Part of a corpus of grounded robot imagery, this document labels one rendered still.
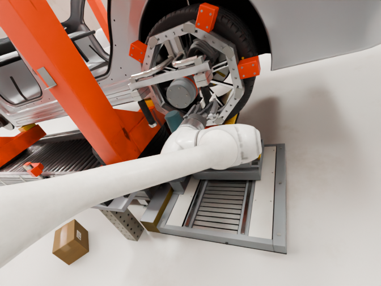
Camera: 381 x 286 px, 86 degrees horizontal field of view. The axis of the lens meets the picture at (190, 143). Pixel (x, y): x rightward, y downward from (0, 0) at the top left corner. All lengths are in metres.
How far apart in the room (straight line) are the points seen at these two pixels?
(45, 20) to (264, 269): 1.55
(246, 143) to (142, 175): 0.26
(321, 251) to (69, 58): 1.54
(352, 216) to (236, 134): 1.04
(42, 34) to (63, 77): 0.18
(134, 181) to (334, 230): 1.17
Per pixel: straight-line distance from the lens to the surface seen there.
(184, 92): 0.98
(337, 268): 1.29
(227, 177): 1.51
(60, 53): 1.17
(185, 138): 0.58
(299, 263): 1.28
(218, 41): 1.01
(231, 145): 0.49
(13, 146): 3.06
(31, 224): 0.32
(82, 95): 1.16
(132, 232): 1.59
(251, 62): 1.02
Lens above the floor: 1.17
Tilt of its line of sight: 31 degrees down
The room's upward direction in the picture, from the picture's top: 24 degrees counter-clockwise
